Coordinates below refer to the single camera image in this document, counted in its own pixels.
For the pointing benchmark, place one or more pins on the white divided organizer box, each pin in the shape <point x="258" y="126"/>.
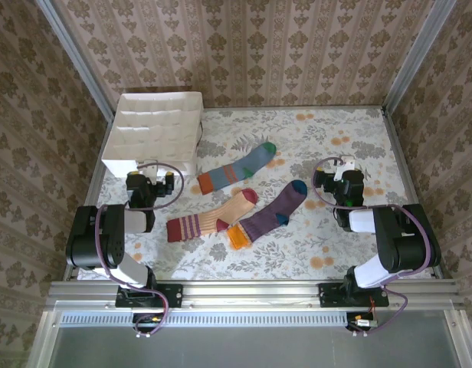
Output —
<point x="151" y="126"/>

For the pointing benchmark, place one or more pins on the beige sock with red toe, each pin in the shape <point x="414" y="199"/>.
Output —
<point x="220" y="218"/>

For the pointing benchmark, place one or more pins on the purple sock with blue toe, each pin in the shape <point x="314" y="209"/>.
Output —
<point x="274" y="214"/>

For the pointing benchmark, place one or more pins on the grey-blue sock with green toe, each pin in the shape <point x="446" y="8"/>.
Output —
<point x="240" y="168"/>

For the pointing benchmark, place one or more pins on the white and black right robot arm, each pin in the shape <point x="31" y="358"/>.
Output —
<point x="400" y="245"/>

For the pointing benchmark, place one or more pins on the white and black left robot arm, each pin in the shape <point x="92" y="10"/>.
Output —
<point x="86" y="237"/>

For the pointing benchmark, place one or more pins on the floral print tablecloth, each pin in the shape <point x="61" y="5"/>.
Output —
<point x="278" y="264"/>

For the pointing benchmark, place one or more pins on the grey metal panel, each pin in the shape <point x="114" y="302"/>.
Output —
<point x="251" y="349"/>

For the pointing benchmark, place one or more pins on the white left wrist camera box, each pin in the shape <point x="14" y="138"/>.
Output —
<point x="151" y="172"/>

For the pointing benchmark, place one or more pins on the aluminium left side rail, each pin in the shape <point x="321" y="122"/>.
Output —
<point x="88" y="191"/>

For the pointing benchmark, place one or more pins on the aluminium right side rail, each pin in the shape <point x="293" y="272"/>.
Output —
<point x="412" y="191"/>

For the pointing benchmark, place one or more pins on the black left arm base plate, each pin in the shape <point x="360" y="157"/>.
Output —
<point x="174" y="295"/>

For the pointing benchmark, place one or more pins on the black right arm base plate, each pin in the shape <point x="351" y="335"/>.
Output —
<point x="328" y="295"/>

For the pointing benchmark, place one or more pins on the aluminium left frame post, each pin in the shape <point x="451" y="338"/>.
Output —
<point x="80" y="57"/>

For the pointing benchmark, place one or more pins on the aluminium frame post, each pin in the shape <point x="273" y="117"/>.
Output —
<point x="80" y="57"/>
<point x="416" y="57"/>

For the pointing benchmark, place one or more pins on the aluminium mounting rail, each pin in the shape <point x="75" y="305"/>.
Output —
<point x="251" y="293"/>

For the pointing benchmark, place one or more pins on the aluminium right frame post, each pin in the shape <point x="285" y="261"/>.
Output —
<point x="416" y="57"/>

